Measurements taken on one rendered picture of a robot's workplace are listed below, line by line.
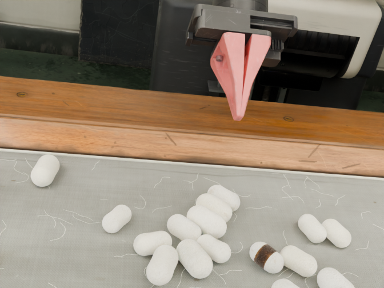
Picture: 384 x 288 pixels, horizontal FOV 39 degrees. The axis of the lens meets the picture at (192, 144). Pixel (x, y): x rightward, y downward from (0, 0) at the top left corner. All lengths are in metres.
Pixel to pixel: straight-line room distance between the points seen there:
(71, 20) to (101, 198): 2.07
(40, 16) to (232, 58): 2.09
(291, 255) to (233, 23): 0.22
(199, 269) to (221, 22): 0.23
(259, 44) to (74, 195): 0.22
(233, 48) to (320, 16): 0.51
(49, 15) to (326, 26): 1.72
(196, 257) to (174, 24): 0.92
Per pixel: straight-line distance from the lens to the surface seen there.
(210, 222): 0.47
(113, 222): 0.47
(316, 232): 0.50
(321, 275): 0.46
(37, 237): 0.47
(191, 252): 0.44
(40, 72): 2.43
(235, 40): 0.52
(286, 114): 0.66
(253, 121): 0.63
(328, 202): 0.57
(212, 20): 0.52
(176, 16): 1.29
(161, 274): 0.43
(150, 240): 0.45
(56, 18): 2.56
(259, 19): 0.55
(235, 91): 0.52
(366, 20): 1.04
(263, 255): 0.46
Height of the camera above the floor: 1.06
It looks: 32 degrees down
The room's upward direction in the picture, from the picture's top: 10 degrees clockwise
